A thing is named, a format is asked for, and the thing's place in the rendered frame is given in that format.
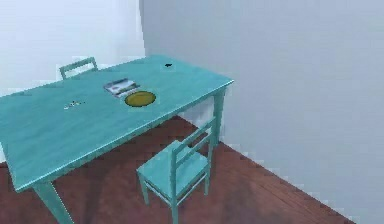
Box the grey printed package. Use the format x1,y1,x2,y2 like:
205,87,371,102
103,77,141,98

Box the yellow round plate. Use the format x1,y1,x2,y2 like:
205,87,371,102
124,90,157,108

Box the teal wooden chair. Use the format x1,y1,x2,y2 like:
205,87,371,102
59,56,99,80
136,115,217,224

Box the teal wooden table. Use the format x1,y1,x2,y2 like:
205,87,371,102
0,54,235,224

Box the small silver key ring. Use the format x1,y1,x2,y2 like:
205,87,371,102
63,100,86,110

